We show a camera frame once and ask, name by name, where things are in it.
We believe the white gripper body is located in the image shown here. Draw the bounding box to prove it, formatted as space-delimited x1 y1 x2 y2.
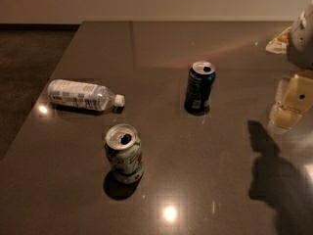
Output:
288 1 313 70

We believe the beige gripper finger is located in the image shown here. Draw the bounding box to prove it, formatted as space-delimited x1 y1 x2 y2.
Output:
266 26 291 54
268 73 313 130

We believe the green white 7up can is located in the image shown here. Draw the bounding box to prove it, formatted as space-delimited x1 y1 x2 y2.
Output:
105 123 144 184

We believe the blue pepsi can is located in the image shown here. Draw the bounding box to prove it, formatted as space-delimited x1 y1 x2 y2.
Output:
185 61 216 112

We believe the clear plastic water bottle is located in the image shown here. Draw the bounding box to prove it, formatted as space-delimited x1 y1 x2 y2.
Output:
47 79 125 112

